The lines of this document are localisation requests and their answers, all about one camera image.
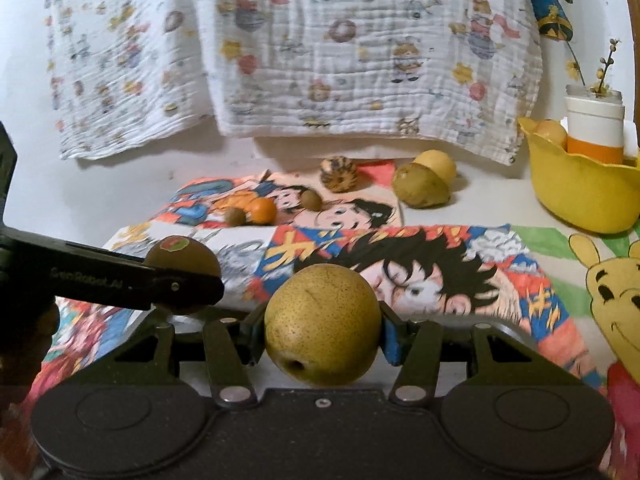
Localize white and orange cup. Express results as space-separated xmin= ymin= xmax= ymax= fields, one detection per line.
xmin=565 ymin=87 xmax=626 ymax=165

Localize brown-green oval fruit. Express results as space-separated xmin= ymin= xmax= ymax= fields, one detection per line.
xmin=391 ymin=162 xmax=451 ymax=210

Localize black-haired anime character drawing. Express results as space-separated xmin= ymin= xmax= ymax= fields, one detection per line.
xmin=30 ymin=222 xmax=610 ymax=397

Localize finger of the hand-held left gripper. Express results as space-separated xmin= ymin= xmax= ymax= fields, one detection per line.
xmin=144 ymin=259 xmax=225 ymax=312

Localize orange tangerine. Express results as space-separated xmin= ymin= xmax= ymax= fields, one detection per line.
xmin=248 ymin=198 xmax=277 ymax=225

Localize yellow bear drawing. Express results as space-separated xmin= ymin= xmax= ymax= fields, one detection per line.
xmin=510 ymin=222 xmax=640 ymax=463

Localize striped small melon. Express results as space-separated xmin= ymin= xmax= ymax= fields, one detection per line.
xmin=320 ymin=156 xmax=359 ymax=194

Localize yellow round fruit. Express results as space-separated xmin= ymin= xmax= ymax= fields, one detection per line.
xmin=415 ymin=149 xmax=457 ymax=189

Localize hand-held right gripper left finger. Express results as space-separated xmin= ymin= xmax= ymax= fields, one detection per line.
xmin=114 ymin=304 xmax=271 ymax=407

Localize pale orange fruit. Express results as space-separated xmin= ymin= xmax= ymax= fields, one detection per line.
xmin=534 ymin=119 xmax=569 ymax=150

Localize brown round pear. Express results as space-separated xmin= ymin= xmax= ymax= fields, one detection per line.
xmin=264 ymin=264 xmax=383 ymax=387

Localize cartoon boys drawing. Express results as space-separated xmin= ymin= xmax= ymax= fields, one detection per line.
xmin=167 ymin=159 xmax=406 ymax=232

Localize yellow plastic bowl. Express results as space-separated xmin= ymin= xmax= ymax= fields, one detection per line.
xmin=517 ymin=116 xmax=640 ymax=235

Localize dried flower twig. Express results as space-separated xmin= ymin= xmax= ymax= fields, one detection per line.
xmin=565 ymin=37 xmax=623 ymax=96

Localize blue and yellow cartoon drawing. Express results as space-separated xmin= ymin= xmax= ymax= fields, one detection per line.
xmin=519 ymin=0 xmax=577 ymax=42

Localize printed white muslin cloth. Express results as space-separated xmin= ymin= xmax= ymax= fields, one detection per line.
xmin=45 ymin=0 xmax=545 ymax=166

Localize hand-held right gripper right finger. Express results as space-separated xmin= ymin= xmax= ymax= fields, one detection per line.
xmin=376 ymin=300 xmax=532 ymax=404

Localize green kiwi with sticker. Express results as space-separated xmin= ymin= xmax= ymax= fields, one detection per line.
xmin=144 ymin=235 xmax=222 ymax=317

